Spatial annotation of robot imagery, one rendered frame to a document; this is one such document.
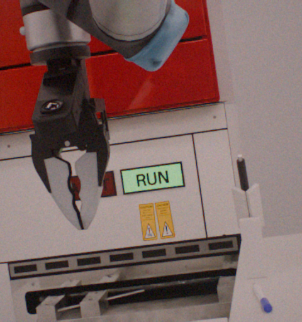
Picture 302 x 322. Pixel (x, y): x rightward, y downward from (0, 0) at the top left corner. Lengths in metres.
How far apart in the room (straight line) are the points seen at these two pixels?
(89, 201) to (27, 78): 0.61
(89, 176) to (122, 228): 0.61
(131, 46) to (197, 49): 0.64
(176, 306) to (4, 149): 0.45
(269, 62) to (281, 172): 0.40
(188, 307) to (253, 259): 0.29
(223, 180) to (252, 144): 1.48
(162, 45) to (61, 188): 0.23
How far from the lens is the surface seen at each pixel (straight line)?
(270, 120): 3.00
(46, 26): 0.95
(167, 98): 1.48
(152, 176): 1.53
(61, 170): 0.96
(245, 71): 3.01
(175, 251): 1.55
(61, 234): 1.58
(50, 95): 0.91
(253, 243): 1.18
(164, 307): 1.46
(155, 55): 0.84
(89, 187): 0.95
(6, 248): 1.62
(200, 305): 1.44
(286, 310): 1.00
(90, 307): 1.47
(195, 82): 1.47
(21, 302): 1.62
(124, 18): 0.73
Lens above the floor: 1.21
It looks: 3 degrees down
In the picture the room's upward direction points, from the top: 8 degrees counter-clockwise
